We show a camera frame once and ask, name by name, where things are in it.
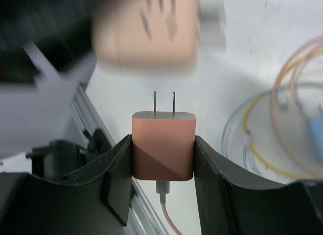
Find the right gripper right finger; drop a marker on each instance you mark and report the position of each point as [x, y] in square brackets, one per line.
[232, 200]

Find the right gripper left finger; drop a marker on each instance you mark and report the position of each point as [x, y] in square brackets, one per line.
[93, 199]

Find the orange-pink charger plug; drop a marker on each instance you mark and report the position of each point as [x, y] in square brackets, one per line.
[163, 145]

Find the light blue charger plug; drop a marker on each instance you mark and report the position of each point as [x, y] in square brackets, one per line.
[315, 126]

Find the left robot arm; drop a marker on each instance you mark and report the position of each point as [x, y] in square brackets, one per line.
[45, 53]

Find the aluminium front rail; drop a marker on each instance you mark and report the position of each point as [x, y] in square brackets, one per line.
[85, 127]

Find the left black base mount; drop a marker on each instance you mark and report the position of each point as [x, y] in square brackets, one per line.
[62, 157]

